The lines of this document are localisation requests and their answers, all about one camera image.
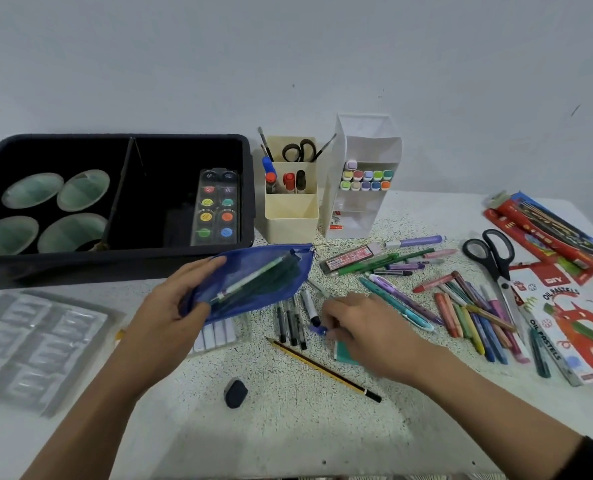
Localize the purple and white pen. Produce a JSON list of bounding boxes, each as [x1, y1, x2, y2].
[[368, 273, 445, 326]]

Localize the row of pastel highlighters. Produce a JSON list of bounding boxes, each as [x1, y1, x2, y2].
[[340, 159, 395, 192]]

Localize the black plastic bin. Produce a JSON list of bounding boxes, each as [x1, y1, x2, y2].
[[0, 134, 256, 290]]

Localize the white and black marker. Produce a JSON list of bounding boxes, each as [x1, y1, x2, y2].
[[300, 287, 323, 328]]

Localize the long dark paintbrush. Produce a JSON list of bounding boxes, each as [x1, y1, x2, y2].
[[89, 137, 135, 253]]

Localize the lilac pen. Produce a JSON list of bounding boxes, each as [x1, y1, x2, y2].
[[384, 235, 448, 249]]

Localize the dark green pens bundle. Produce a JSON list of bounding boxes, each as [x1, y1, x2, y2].
[[211, 252, 302, 315]]

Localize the dark green crayon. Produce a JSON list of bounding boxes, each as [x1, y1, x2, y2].
[[529, 327, 552, 380]]

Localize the green and white round roll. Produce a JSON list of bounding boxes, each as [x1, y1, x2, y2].
[[0, 216, 40, 257], [57, 169, 111, 212], [37, 213, 108, 254], [1, 173, 65, 210]]

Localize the dark blue eraser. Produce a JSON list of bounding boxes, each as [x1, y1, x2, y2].
[[223, 378, 249, 410]]

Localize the large black scissors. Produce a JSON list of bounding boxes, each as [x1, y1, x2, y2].
[[462, 229, 526, 341]]

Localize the teal eraser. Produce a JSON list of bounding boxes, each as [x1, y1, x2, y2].
[[333, 340, 360, 366]]

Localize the pile of coloured crayons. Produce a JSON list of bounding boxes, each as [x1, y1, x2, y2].
[[412, 270, 532, 366]]

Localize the teal pen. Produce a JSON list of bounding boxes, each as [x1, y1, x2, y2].
[[359, 277, 435, 333]]

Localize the yellow and black pencil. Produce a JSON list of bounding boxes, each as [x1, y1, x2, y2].
[[266, 337, 383, 404]]

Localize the dark green pen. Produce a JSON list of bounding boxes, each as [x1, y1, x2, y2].
[[372, 248, 436, 266]]

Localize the blue mesh pencil pouch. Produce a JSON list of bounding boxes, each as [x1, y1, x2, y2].
[[179, 243, 316, 324]]

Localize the cream pen holder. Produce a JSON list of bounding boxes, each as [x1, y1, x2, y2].
[[263, 135, 320, 245]]

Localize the small black scissors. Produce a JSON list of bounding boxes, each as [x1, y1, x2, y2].
[[281, 139, 318, 163]]

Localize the white oil pastel box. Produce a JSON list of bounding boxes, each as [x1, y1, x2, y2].
[[508, 264, 593, 387]]

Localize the red pencil lead case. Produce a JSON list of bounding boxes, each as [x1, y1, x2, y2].
[[319, 243, 384, 275]]

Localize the clear plastic blister tray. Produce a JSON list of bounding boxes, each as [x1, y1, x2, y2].
[[0, 289, 123, 419]]

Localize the purple and silver pen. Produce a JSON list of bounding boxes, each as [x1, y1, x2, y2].
[[387, 259, 445, 272]]

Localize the person's right hand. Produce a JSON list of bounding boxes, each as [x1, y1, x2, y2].
[[321, 293, 446, 389]]

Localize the person's left hand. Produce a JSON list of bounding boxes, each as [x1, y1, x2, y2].
[[116, 256, 227, 394]]

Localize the person's right forearm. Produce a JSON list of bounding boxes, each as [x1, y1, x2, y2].
[[417, 351, 585, 480]]

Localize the thin dark paintbrush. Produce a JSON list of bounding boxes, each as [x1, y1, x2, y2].
[[311, 133, 338, 163], [257, 126, 275, 162]]

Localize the white and green pen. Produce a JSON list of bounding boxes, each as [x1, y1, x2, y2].
[[211, 255, 288, 303]]

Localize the white plastic desk organizer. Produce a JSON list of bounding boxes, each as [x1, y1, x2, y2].
[[321, 113, 404, 240]]

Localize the red coloured pencil box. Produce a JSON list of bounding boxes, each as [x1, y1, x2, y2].
[[483, 191, 593, 286]]

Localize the watercolour paint set case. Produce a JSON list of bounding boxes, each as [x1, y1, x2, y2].
[[190, 168, 241, 247]]

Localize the person's left forearm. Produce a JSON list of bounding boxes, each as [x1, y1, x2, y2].
[[20, 345, 149, 480]]

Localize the light green mechanical pencil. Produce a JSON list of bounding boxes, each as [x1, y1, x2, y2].
[[334, 252, 400, 277]]

